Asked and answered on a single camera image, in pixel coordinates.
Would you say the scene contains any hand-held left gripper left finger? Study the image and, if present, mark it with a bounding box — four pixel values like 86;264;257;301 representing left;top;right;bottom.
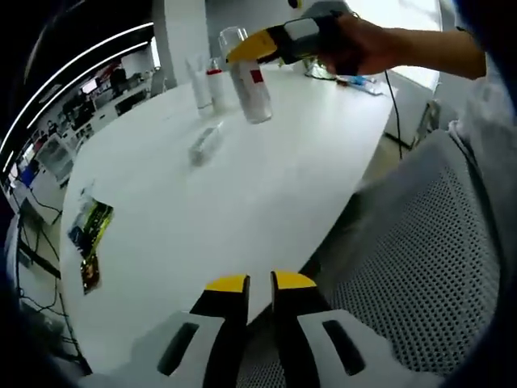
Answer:
78;274;251;388

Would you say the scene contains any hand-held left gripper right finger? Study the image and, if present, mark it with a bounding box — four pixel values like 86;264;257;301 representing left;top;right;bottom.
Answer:
269;269;448;388

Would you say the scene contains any tall clear cap skincare bottle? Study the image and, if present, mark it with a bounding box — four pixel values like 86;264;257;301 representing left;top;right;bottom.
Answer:
217;26;274;125

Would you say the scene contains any white skincare tube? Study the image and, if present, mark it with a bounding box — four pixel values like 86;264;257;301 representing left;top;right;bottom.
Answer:
184;56;214;116

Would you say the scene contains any person's right hand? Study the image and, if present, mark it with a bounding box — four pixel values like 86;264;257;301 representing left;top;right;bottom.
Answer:
318;11;400;78

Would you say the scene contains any blue white packet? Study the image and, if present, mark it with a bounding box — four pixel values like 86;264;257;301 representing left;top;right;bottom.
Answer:
343;75;384;97

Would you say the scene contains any white square pillar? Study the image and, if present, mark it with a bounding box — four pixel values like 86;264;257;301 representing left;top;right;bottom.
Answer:
151;0;212;88

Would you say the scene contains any gold brown packet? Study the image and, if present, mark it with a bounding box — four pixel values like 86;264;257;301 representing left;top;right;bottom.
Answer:
79;254;103;296

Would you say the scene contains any grey mesh chair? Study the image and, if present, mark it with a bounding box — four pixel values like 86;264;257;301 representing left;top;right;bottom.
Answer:
237;129;508;388

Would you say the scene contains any green black packet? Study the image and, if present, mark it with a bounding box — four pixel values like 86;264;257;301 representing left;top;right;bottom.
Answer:
67;197;116;260

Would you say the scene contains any white ceiling light strip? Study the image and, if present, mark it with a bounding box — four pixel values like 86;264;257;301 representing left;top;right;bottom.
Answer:
0;22;155;159
2;40;149;175

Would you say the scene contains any person's grey shirt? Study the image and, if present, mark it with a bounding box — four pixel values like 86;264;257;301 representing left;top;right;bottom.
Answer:
446;23;517;171

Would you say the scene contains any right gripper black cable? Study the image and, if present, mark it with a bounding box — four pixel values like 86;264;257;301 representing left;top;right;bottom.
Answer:
382;69;408;157

